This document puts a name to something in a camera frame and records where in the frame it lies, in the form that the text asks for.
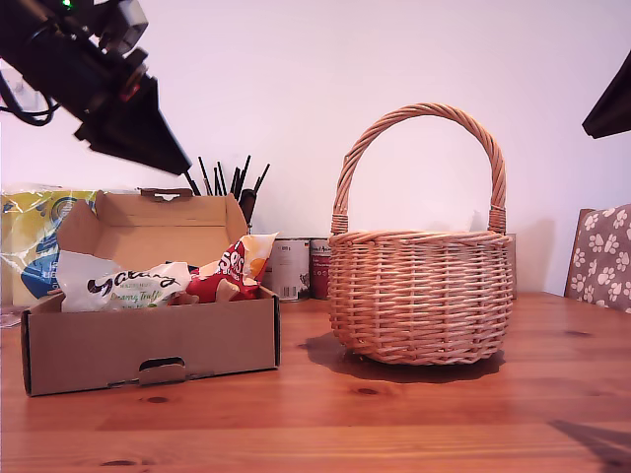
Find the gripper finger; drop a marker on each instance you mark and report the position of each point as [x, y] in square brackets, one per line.
[613, 103]

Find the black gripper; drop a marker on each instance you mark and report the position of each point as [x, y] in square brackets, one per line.
[106, 84]

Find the white Galaxy candy bag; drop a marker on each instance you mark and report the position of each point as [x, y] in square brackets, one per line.
[123, 290]

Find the red bunnies candy bag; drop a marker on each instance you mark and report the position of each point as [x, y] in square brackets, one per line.
[222, 290]

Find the brown cardboard box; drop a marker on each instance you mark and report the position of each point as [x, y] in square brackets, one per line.
[148, 335]

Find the thin black stick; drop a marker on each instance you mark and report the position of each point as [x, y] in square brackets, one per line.
[204, 176]
[222, 178]
[245, 172]
[261, 178]
[216, 182]
[234, 183]
[193, 184]

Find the yellow blue kitchen towel pack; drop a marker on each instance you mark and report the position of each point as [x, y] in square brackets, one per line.
[29, 217]

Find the chair with paw-print cover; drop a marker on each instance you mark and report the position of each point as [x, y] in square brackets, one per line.
[601, 256]

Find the white labelled tin can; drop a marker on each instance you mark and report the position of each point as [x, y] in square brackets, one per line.
[291, 271]

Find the red labelled tin can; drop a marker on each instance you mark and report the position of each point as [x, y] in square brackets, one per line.
[319, 276]

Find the printed paper leaflet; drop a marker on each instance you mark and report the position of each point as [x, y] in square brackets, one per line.
[7, 320]

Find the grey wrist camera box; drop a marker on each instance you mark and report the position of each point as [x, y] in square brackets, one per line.
[125, 24]

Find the white wall light switch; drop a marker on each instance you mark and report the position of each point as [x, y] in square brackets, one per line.
[29, 96]

